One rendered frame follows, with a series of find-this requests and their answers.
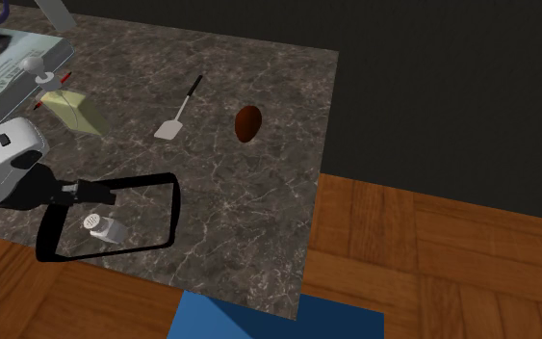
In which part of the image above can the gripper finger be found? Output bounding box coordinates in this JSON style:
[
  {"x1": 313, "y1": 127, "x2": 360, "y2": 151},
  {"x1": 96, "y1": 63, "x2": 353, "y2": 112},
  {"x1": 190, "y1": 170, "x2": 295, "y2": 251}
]
[{"x1": 110, "y1": 171, "x2": 182, "y2": 248}]

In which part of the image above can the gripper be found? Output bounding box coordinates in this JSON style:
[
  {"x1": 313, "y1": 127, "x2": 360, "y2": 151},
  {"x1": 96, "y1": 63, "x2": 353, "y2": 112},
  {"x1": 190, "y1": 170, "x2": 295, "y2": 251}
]
[{"x1": 0, "y1": 162, "x2": 174, "y2": 264}]

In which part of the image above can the silver salt shaker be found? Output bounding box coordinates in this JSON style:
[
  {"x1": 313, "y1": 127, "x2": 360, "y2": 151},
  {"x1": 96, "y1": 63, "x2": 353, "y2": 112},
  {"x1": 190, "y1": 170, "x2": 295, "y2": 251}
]
[{"x1": 82, "y1": 213, "x2": 129, "y2": 246}]

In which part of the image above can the brown egg-shaped object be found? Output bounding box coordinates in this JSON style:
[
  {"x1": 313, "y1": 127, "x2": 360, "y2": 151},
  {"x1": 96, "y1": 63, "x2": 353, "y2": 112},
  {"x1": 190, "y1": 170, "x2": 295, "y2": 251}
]
[{"x1": 234, "y1": 105, "x2": 263, "y2": 144}]

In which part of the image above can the pale yellow box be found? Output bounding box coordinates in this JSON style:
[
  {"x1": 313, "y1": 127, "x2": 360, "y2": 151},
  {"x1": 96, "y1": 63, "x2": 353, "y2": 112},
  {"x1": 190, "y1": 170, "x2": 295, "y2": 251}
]
[{"x1": 39, "y1": 90, "x2": 113, "y2": 138}]

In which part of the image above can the blue block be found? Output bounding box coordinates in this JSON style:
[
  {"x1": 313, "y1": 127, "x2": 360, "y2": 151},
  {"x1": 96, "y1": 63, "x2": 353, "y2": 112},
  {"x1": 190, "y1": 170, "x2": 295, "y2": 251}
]
[{"x1": 167, "y1": 290, "x2": 385, "y2": 339}]

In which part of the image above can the red pen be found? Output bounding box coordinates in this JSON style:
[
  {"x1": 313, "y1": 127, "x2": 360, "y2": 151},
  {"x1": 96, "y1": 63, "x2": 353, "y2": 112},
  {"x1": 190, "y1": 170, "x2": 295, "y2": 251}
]
[{"x1": 33, "y1": 71, "x2": 73, "y2": 112}]

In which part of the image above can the white round-headed figure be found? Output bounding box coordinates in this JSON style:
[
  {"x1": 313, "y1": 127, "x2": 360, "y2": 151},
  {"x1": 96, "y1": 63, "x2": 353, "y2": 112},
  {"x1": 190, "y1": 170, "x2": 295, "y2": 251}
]
[{"x1": 20, "y1": 56, "x2": 59, "y2": 93}]

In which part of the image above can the grey printed book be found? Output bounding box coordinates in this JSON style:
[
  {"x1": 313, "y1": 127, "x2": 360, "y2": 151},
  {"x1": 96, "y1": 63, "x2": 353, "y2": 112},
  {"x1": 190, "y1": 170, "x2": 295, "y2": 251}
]
[{"x1": 0, "y1": 27, "x2": 75, "y2": 124}]

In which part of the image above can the grey flat slab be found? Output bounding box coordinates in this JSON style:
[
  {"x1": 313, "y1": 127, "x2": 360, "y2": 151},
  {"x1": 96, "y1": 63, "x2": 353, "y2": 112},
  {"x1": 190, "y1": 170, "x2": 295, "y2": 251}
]
[{"x1": 33, "y1": 0, "x2": 78, "y2": 34}]

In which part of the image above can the white spatula with black handle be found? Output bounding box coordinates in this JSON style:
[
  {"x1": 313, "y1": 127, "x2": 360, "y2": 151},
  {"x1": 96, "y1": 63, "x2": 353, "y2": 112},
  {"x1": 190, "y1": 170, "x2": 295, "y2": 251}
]
[{"x1": 153, "y1": 74, "x2": 204, "y2": 142}]

